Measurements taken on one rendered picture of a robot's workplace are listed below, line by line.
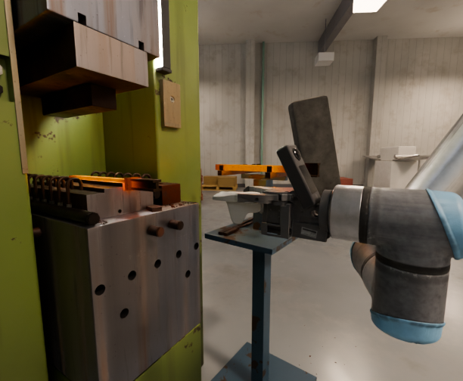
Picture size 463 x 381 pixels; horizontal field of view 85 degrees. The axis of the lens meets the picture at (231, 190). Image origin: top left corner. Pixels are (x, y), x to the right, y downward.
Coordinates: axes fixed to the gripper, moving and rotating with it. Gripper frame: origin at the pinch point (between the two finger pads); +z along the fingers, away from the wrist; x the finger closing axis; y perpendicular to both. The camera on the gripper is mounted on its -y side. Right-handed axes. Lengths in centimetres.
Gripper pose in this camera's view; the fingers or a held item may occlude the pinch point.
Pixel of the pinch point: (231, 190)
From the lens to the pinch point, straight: 53.1
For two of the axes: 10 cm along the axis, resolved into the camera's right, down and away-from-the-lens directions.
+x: 5.3, -1.1, 8.4
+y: 0.0, 9.9, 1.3
